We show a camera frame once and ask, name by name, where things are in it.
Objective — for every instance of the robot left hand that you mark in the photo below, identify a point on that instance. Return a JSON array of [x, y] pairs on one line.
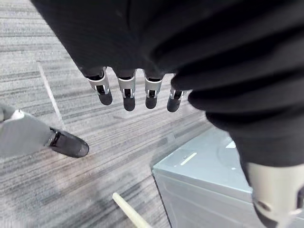
[[166, 35]]

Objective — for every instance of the silver washing machine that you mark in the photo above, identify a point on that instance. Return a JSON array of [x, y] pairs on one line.
[[202, 190]]

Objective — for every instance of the dark robot left foot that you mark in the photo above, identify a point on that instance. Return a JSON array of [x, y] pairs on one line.
[[71, 143]]

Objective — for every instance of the beige wooden chair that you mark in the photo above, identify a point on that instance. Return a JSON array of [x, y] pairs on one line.
[[129, 210]]

